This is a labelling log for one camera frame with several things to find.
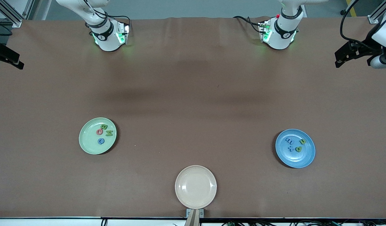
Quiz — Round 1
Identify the light green plate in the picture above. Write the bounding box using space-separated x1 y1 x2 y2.
79 117 117 155

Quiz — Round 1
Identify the blue plate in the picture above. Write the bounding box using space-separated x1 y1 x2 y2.
275 129 316 169

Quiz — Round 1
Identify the brown table cloth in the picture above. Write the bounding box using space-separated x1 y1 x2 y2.
0 16 386 218

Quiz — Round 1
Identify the black table edge strip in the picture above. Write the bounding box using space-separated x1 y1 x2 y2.
0 216 386 220

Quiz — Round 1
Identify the beige plate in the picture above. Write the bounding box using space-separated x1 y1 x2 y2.
175 165 217 209

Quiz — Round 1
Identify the slanted aluminium frame profile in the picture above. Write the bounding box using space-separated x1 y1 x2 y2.
367 0 386 24
0 0 23 28

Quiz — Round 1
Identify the upright aluminium frame profile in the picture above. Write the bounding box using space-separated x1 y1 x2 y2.
22 0 35 20

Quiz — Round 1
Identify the metal base connector bracket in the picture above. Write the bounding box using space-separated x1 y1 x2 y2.
258 20 272 43
116 21 130 45

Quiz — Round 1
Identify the black arm base cable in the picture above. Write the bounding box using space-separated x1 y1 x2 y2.
233 16 263 33
109 15 132 35

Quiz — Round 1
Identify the grey metal clamp bracket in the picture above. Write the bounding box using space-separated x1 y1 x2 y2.
186 208 204 218

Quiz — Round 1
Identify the beige camera pole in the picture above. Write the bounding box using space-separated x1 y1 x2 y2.
184 210 200 226

